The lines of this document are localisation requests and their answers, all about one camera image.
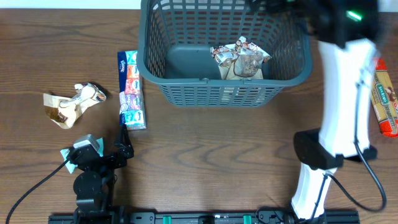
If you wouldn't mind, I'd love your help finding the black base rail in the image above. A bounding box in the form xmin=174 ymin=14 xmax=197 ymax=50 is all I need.
xmin=48 ymin=210 xmax=361 ymax=224

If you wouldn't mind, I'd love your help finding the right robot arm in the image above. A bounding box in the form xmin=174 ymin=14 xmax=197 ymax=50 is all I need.
xmin=118 ymin=0 xmax=379 ymax=223

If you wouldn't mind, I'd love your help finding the grey plastic basket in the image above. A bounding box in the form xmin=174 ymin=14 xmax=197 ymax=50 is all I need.
xmin=137 ymin=0 xmax=312 ymax=107

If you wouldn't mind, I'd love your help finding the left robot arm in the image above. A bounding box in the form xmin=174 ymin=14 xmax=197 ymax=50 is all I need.
xmin=67 ymin=144 xmax=134 ymax=218

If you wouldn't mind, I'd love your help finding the teal snack packet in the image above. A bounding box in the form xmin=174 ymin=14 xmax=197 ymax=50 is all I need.
xmin=60 ymin=138 xmax=104 ymax=174

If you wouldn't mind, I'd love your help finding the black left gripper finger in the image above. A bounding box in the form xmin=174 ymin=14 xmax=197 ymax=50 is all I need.
xmin=114 ymin=124 xmax=134 ymax=158
xmin=83 ymin=146 xmax=101 ymax=162

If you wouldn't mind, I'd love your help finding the colourful Kleenex tissue pack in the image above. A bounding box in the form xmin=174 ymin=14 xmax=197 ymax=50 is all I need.
xmin=118 ymin=50 xmax=146 ymax=130

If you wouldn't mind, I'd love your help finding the orange San Remo pasta pack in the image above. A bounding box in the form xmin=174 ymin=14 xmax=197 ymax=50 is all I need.
xmin=371 ymin=58 xmax=397 ymax=138

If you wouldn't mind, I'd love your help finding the beige nut snack bag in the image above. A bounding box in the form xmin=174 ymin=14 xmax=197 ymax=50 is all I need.
xmin=210 ymin=44 xmax=238 ymax=80

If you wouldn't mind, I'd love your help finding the beige brown rice bag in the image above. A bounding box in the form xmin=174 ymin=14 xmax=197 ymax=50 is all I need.
xmin=43 ymin=83 xmax=106 ymax=129

